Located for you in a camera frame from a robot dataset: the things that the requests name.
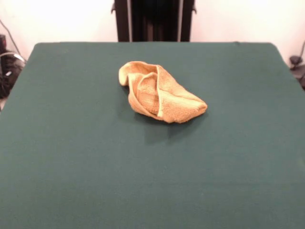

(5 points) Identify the tan terry towel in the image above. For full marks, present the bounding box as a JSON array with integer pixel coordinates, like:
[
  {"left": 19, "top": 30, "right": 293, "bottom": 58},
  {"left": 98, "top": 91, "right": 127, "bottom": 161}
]
[{"left": 118, "top": 61, "right": 208, "bottom": 124}]

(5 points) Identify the dark green table cloth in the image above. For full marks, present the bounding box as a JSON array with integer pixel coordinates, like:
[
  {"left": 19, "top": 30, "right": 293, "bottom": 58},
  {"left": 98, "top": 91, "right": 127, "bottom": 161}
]
[{"left": 0, "top": 42, "right": 305, "bottom": 229}]

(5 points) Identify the dark grey power adapter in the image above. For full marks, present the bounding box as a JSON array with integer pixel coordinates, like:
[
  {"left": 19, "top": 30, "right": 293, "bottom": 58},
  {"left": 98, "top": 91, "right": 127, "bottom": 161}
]
[{"left": 289, "top": 55, "right": 303, "bottom": 65}]

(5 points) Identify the black cable bundle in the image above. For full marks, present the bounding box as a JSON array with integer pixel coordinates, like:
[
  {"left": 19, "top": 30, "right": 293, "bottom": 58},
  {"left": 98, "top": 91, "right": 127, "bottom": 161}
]
[{"left": 292, "top": 64, "right": 305, "bottom": 90}]

